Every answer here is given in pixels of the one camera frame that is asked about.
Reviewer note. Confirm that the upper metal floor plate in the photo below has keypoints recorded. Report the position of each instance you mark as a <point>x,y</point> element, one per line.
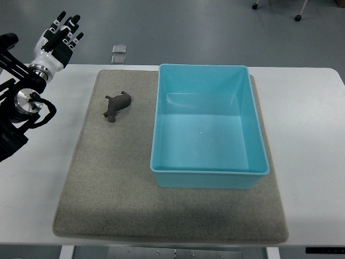
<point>119,49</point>

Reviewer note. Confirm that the grey felt mat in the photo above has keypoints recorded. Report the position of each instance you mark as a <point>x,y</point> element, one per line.
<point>110,192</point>

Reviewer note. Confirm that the lower metal floor plate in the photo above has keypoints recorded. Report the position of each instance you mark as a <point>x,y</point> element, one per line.
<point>118,59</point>

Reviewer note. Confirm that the blue plastic box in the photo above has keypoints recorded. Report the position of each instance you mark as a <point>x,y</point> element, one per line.
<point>207,132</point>

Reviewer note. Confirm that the brown toy hippo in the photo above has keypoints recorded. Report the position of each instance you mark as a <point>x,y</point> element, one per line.
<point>115,104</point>

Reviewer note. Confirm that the metal floor plate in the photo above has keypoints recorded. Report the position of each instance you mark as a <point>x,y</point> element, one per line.
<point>119,49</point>
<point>118,59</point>

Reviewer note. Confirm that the metal table frame bar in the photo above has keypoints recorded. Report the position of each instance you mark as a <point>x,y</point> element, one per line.
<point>141,252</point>

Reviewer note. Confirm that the black control panel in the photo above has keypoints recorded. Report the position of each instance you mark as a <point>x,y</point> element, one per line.
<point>325,250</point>

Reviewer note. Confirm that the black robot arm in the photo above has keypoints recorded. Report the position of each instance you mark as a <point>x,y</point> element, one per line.
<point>22,107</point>

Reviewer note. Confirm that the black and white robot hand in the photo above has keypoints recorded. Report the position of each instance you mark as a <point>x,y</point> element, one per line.
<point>55,47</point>

